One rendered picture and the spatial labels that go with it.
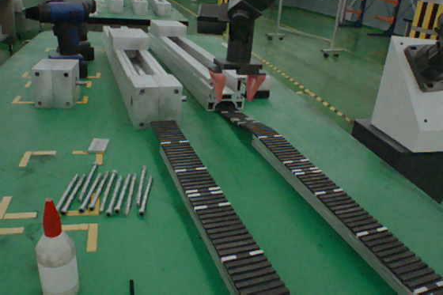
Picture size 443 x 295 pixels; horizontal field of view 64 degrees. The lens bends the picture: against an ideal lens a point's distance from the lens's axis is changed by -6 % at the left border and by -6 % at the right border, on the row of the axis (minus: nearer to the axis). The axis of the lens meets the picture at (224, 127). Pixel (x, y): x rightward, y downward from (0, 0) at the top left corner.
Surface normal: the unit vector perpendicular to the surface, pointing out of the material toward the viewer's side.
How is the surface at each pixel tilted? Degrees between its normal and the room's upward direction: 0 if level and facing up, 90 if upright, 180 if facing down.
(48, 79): 90
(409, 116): 90
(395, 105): 90
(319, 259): 0
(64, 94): 90
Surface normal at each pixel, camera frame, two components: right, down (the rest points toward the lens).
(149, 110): 0.37, 0.39
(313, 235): 0.10, -0.92
